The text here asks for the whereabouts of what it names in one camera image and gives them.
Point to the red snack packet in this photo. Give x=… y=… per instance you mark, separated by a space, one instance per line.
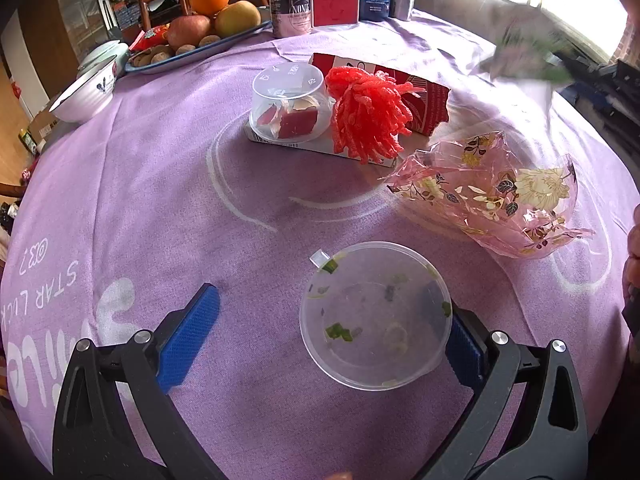
x=150 y=36

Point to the small clear plastic cup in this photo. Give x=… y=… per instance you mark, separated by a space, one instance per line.
x=285 y=85

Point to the green lidded ceramic pot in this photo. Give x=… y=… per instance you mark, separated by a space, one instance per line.
x=102 y=55

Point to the red and white carton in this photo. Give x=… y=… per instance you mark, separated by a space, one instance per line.
x=430 y=105

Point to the green and white plastic bag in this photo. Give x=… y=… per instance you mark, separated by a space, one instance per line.
x=525 y=40

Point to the purple printed tablecloth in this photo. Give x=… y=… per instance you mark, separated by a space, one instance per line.
x=175 y=185

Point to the white ceramic bowl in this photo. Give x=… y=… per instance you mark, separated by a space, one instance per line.
x=82 y=95

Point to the wooden glass cabinet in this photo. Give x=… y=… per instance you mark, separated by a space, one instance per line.
x=60 y=20

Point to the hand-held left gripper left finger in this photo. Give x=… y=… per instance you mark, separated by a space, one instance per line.
x=192 y=335

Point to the cardboard box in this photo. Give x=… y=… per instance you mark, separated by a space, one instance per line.
x=42 y=122

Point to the floral cellophane wrap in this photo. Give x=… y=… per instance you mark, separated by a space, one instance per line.
x=495 y=200

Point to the pile of walnuts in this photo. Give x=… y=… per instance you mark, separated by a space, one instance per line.
x=160 y=52

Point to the red apple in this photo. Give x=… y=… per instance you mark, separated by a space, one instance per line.
x=187 y=30

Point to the red foam net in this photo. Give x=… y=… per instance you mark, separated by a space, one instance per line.
x=367 y=110

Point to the blue-rimmed fruit plate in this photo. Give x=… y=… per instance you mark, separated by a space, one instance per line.
x=200 y=54

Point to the dark supplement bottle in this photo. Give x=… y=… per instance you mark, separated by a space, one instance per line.
x=291 y=10

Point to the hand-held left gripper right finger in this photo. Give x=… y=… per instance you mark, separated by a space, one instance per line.
x=462 y=355

